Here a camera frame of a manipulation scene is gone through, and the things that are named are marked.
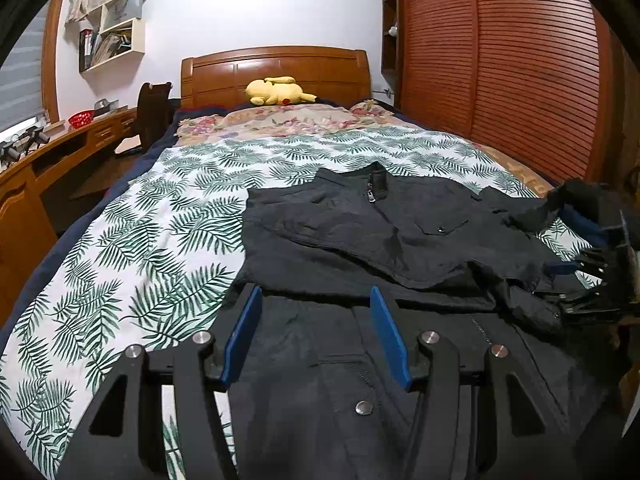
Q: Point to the grey window blind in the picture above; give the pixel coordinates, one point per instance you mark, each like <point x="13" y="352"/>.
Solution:
<point x="22" y="75"/>

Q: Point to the grey metal item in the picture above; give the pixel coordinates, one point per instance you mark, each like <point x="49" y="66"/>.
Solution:
<point x="105" y="106"/>

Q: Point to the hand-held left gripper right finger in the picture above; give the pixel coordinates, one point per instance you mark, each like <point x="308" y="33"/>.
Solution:
<point x="390" y="335"/>

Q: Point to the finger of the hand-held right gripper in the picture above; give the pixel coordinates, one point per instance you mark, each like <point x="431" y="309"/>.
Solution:
<point x="580" y="305"/>
<point x="560" y="270"/>

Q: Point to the floral pillow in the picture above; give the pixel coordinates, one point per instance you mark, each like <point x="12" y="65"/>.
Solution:
<point x="280" y="122"/>
<point x="375" y="110"/>

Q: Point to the dark clothes pile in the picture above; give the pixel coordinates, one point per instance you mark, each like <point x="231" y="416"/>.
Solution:
<point x="587" y="205"/>

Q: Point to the wooden headboard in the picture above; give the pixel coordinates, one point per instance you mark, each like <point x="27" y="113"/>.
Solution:
<point x="300" y="65"/>

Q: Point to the leaf print blanket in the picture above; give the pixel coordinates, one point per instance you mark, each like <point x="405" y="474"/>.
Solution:
<point x="150" y="240"/>

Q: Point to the white wall shelf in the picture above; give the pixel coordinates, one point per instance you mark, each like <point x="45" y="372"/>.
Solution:
<point x="117" y="30"/>

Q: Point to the dark brown chair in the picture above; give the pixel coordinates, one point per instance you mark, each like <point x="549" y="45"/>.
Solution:
<point x="150" y="110"/>

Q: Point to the brown bed mat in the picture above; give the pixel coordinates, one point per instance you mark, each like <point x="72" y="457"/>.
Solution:
<point x="515" y="167"/>

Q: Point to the black jacket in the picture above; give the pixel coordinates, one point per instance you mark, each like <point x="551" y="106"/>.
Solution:
<point x="350" y="240"/>

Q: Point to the yellow plush toy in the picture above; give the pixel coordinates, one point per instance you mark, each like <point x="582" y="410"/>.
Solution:
<point x="272" y="91"/>

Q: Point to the wooden window frame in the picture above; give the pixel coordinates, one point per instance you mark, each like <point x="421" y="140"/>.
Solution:
<point x="51" y="60"/>

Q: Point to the wooden desk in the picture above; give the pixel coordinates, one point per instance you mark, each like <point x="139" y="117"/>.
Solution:
<point x="30" y="195"/>

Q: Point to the navy bed sheet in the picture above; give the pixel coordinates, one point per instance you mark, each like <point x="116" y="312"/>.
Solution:
<point x="75" y="230"/>

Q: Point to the black desk device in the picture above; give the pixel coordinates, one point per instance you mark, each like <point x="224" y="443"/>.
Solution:
<point x="22" y="144"/>

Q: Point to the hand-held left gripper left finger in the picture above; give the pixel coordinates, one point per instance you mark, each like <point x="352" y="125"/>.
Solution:
<point x="242" y="332"/>

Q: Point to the wooden open shelf unit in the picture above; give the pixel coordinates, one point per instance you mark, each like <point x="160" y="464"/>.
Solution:
<point x="389" y="10"/>

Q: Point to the red basket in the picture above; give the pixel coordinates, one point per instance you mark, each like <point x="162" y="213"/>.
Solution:
<point x="81" y="119"/>

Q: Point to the wooden louvered wardrobe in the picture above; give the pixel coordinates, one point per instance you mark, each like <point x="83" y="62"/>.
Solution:
<point x="500" y="60"/>

